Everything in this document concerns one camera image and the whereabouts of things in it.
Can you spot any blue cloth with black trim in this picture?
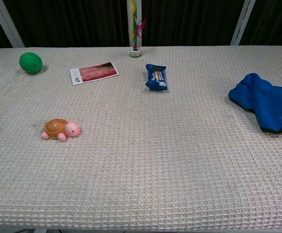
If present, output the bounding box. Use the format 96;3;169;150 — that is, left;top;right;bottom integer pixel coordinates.
228;72;282;134

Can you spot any red picture card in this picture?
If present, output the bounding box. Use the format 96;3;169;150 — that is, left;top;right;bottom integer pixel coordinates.
69;61;120;86

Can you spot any beige waffle-weave tablecloth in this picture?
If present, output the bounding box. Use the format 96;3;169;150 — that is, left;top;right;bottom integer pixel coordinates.
0;45;282;231

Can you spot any green ball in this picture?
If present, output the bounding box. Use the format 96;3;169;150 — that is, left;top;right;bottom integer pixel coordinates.
18;52;43;74

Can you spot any pink and brown turtle toy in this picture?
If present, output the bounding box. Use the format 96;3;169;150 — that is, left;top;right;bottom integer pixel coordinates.
41;118;81;143

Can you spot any dark curtain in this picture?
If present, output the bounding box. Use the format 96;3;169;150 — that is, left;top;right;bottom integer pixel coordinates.
0;0;282;49

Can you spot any blue cookie snack packet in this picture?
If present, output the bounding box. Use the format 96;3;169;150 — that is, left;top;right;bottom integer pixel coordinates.
145;63;169;92

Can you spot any small vase with artificial flowers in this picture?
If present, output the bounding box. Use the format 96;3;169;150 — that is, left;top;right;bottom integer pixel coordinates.
129;0;147;58

